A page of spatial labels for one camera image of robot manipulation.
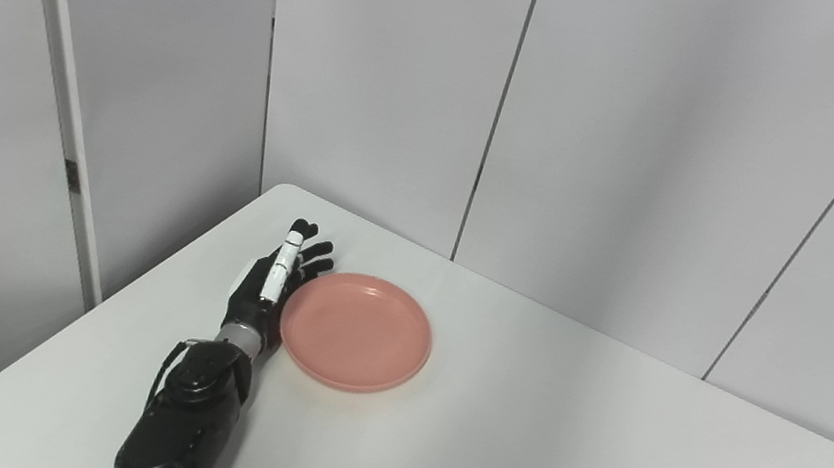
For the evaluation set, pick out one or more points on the pink round plate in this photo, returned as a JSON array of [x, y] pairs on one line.
[[354, 331]]

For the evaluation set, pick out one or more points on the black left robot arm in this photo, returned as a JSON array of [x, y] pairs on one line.
[[186, 422]]

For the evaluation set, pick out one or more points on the white partition post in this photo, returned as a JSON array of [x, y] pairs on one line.
[[61, 53]]

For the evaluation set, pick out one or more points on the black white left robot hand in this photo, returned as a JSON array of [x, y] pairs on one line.
[[257, 297]]

